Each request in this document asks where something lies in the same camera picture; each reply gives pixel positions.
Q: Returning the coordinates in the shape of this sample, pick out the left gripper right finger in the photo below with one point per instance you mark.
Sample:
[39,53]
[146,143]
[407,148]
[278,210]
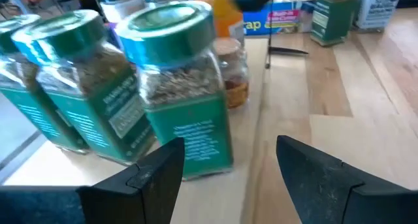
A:
[326,198]

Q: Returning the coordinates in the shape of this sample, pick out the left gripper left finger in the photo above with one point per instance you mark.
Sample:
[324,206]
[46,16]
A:
[114,204]

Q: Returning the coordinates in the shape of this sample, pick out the yellow black-lid spice bottle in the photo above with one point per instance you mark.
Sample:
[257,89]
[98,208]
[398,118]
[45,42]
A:
[225,18]

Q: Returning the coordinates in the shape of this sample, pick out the blue-white box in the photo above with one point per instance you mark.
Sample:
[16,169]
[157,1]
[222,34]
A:
[375,11]

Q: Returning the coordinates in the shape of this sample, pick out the purple label black-lid spice bottle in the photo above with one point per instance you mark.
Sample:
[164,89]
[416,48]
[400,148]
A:
[121,8]

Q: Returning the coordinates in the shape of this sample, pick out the blue plastic wrap box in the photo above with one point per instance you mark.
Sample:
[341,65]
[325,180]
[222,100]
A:
[258,25]

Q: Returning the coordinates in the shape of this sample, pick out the black kitchen knife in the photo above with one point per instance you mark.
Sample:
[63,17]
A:
[287,50]

